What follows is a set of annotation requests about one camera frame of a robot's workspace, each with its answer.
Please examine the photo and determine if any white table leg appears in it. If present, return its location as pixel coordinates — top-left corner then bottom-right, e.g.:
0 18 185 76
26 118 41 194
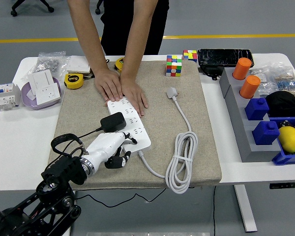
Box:
233 184 258 233

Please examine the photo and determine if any clear bag of metal screws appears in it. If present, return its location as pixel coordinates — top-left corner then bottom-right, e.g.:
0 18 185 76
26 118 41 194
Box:
21 51 72 81

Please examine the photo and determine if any large Rubik's cube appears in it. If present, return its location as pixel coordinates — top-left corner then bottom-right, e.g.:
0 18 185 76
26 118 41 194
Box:
165 55 183 77

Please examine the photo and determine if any white blank switch panel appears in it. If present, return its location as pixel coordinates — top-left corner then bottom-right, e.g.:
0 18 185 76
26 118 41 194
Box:
27 69 55 96

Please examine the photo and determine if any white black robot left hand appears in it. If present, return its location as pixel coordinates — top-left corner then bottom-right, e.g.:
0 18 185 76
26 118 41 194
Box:
83 131 138 173

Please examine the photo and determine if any black wrapped box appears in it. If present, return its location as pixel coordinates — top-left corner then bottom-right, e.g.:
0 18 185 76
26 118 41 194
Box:
197 48 255 68

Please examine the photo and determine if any bag of blue-white components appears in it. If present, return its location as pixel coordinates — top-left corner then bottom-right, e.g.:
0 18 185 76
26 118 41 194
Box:
275 73 295 96

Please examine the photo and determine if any black adapter cord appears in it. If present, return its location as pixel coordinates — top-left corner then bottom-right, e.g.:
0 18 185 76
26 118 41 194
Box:
71 126 167 208

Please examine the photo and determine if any white wall socket panel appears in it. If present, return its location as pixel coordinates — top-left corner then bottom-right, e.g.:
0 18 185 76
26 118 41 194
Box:
35 83 61 106

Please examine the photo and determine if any black hanging cable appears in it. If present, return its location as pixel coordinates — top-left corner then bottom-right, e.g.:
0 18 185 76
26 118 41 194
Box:
212 185 217 236

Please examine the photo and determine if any person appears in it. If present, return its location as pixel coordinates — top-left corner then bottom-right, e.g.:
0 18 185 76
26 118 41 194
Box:
100 0 170 56

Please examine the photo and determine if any yellow tape measure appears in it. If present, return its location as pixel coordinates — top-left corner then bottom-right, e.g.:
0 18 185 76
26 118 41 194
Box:
63 73 85 90
114 57 126 73

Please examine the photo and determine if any blue block with knob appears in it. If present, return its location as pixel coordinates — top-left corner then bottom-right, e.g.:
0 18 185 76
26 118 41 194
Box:
244 97 270 121
252 120 280 146

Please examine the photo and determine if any grey-brown mat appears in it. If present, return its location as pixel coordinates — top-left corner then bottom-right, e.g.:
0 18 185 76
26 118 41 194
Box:
48 59 223 191

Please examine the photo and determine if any white wall switch panel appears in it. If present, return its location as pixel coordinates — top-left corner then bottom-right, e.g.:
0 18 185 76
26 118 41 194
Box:
66 56 93 74

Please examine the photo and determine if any person's left hand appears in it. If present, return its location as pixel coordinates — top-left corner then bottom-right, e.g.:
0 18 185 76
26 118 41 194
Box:
119 76 148 117

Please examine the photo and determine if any small Rubik's cube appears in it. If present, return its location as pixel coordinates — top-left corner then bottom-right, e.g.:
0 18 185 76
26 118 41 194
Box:
182 49 199 63

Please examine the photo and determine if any purple bowl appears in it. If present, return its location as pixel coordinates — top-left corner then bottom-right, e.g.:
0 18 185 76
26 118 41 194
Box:
21 77 62 111

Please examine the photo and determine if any grey block holder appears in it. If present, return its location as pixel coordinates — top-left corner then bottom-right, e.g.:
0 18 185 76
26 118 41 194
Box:
219 66 282 163

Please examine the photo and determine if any black device with strap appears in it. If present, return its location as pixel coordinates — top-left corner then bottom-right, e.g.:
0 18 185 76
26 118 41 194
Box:
198 65 224 81

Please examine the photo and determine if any person's right hand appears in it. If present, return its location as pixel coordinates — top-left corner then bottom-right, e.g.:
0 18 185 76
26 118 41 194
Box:
94 68 125 103

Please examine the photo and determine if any blue plastic bin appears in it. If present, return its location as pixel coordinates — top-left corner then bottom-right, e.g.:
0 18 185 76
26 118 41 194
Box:
267 117 295 166

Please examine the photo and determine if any orange cylinder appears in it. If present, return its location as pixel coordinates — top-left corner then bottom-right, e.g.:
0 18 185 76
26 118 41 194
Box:
232 58 252 81
239 75 261 99

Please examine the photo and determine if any white circuit breaker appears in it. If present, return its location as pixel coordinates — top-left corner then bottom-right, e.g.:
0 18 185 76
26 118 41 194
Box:
0 83 22 111

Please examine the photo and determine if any white power cord with plug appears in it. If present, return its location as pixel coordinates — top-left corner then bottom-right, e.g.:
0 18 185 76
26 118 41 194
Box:
137 86 199 195

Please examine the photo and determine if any black table control panel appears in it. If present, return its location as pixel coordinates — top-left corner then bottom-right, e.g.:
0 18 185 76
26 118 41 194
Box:
269 182 295 190

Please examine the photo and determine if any clear bag of small parts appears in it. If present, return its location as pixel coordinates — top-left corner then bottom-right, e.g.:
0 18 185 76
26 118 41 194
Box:
249 61 295 98

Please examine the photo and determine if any black cloth bundle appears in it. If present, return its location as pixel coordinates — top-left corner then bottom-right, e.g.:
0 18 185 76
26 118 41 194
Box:
265 90 295 118

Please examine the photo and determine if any black office chair base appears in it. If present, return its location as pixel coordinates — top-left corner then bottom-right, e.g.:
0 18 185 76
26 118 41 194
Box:
95 0 106 15
10 0 55 17

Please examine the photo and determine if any white power strip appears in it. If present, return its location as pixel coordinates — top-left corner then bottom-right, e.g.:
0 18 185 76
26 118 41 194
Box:
107 97 152 153

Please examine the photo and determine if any yellow lemon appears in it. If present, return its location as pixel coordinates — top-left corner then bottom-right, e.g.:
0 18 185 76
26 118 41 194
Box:
277 126 295 154

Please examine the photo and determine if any black plug adapter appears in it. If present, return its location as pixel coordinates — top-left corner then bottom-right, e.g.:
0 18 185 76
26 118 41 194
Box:
100 112 127 132

